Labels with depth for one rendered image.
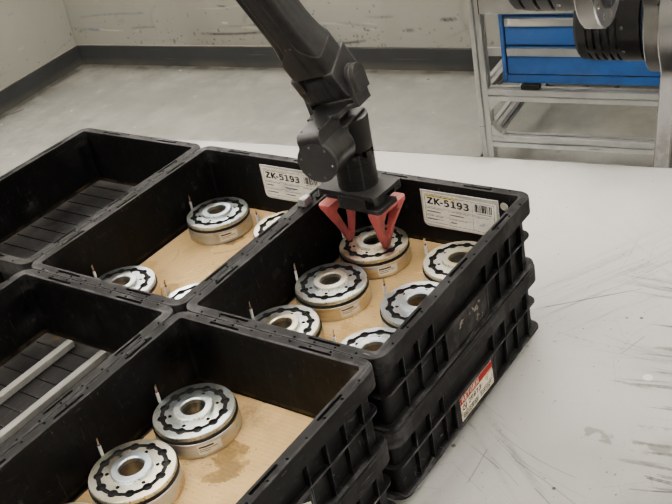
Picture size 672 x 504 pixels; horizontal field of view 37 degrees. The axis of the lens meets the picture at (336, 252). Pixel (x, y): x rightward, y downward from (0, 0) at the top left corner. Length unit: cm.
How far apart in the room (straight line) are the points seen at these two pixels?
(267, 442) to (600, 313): 59
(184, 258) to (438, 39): 290
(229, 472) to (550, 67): 233
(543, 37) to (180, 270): 193
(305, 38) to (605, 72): 205
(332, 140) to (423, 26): 309
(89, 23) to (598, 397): 428
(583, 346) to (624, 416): 16
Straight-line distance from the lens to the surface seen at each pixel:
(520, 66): 333
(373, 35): 450
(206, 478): 119
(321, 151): 130
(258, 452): 120
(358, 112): 137
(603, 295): 160
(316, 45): 131
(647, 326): 153
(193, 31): 498
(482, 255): 129
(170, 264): 160
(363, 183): 140
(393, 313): 132
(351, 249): 147
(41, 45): 529
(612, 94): 326
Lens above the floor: 160
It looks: 30 degrees down
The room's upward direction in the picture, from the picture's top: 11 degrees counter-clockwise
